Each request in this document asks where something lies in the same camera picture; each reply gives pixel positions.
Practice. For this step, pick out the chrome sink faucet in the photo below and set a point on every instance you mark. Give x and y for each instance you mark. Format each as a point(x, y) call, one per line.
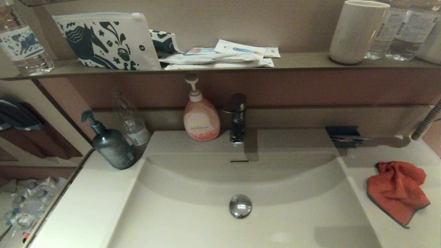
point(237, 120)

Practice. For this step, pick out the orange microfibre cleaning cloth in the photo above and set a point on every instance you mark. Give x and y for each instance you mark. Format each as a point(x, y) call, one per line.
point(396, 193)

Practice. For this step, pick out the white wash basin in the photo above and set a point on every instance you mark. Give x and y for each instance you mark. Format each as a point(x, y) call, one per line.
point(172, 213)

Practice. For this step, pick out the pink soap pump bottle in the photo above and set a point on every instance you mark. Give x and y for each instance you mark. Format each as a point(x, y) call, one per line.
point(201, 120)

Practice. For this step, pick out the flat white plastic packet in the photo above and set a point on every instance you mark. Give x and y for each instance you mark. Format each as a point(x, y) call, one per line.
point(241, 64)

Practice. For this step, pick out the long white plastic packet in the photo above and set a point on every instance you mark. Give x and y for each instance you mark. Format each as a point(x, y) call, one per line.
point(193, 59)

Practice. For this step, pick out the white packet with orange print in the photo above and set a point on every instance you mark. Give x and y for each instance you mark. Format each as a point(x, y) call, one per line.
point(201, 51)

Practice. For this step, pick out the white toothbrush packet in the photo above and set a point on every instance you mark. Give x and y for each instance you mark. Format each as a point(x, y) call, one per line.
point(241, 49)

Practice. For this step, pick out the chrome drain stopper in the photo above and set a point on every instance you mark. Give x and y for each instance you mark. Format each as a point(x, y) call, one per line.
point(240, 206)

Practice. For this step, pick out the clear empty plastic bottle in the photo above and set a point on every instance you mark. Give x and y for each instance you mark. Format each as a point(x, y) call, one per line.
point(132, 124)

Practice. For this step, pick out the small white sachet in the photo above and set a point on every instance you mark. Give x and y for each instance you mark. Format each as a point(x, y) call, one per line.
point(272, 52)

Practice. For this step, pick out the small horse print pouch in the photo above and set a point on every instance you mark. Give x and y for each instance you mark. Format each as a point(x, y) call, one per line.
point(165, 43)

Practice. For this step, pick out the dark green pump bottle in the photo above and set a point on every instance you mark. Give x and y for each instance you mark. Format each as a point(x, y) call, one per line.
point(112, 148)

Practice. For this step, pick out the dark blue small box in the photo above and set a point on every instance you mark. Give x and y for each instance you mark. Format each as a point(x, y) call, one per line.
point(339, 132)

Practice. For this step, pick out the large horse print zip pouch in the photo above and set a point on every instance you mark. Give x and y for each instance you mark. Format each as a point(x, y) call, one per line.
point(137, 34)

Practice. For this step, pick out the beige ceramic cup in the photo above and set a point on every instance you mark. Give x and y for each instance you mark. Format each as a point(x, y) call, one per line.
point(356, 34)
point(430, 50)

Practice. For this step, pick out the brown wooden side shelf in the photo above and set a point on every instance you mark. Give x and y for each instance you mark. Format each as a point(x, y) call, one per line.
point(58, 144)

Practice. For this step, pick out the clear water bottle white label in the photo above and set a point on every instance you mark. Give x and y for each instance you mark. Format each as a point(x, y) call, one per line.
point(410, 34)
point(380, 41)

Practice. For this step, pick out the dark blue bag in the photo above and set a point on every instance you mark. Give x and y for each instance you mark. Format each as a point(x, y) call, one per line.
point(17, 115)

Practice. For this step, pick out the shrink-wrapped bottle pack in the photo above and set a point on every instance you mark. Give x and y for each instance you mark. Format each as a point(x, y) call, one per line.
point(27, 203)

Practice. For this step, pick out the water bottle blue print label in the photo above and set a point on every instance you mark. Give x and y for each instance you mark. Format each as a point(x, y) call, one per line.
point(24, 44)

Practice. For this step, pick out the brown wall shelf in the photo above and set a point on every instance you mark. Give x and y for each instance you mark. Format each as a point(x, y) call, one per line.
point(310, 62)

